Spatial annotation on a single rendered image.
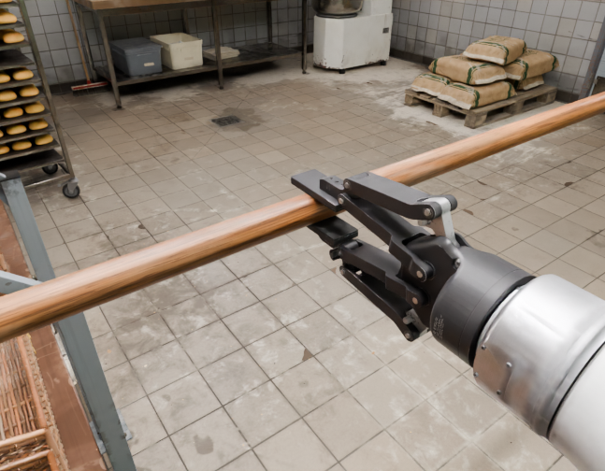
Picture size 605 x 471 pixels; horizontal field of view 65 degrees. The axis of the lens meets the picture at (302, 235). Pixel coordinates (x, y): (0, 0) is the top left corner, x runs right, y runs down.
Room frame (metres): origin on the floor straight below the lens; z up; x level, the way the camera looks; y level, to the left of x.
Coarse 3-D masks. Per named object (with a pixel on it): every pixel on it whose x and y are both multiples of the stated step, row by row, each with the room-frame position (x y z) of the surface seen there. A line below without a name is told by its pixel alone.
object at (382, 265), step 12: (360, 240) 0.37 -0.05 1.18; (336, 252) 0.36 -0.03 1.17; (348, 252) 0.35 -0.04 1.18; (360, 252) 0.35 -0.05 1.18; (372, 252) 0.35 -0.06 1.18; (384, 252) 0.34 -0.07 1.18; (360, 264) 0.34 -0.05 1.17; (372, 264) 0.32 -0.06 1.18; (384, 264) 0.32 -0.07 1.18; (396, 264) 0.32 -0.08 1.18; (384, 276) 0.31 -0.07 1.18; (396, 276) 0.31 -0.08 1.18; (396, 288) 0.29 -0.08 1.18; (408, 288) 0.28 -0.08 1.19; (408, 300) 0.28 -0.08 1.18; (420, 300) 0.27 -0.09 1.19
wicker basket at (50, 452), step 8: (32, 456) 0.42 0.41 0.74; (40, 456) 0.43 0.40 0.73; (48, 456) 0.43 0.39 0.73; (56, 456) 0.43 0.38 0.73; (8, 464) 0.41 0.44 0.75; (16, 464) 0.41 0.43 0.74; (24, 464) 0.41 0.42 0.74; (32, 464) 0.42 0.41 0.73; (40, 464) 0.43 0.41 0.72; (48, 464) 0.42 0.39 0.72; (56, 464) 0.42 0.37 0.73
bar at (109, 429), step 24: (0, 192) 0.95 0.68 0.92; (24, 192) 0.96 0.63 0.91; (24, 216) 0.95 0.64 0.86; (24, 240) 0.94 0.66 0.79; (48, 264) 0.95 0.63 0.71; (0, 288) 0.52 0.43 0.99; (24, 288) 0.54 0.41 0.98; (72, 336) 0.55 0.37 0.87; (72, 360) 0.55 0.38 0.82; (96, 360) 0.57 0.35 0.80; (96, 384) 0.56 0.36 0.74; (96, 408) 0.55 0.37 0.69; (96, 432) 0.97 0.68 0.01; (120, 432) 0.56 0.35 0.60; (120, 456) 0.56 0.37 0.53
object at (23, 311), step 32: (512, 128) 0.57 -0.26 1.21; (544, 128) 0.60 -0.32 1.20; (416, 160) 0.47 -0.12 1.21; (448, 160) 0.49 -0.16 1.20; (224, 224) 0.34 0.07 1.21; (256, 224) 0.35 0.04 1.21; (288, 224) 0.36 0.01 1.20; (128, 256) 0.30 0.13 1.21; (160, 256) 0.30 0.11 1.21; (192, 256) 0.31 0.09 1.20; (224, 256) 0.33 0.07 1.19; (32, 288) 0.26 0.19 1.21; (64, 288) 0.26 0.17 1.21; (96, 288) 0.27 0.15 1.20; (128, 288) 0.28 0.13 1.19; (0, 320) 0.23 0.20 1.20; (32, 320) 0.24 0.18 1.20
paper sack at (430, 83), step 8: (432, 72) 4.41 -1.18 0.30; (416, 80) 4.35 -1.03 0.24; (424, 80) 4.29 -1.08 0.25; (432, 80) 4.24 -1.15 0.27; (440, 80) 4.20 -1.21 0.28; (448, 80) 4.18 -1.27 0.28; (416, 88) 4.30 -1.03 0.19; (424, 88) 4.25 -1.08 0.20; (432, 88) 4.20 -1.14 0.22; (440, 88) 4.14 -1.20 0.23
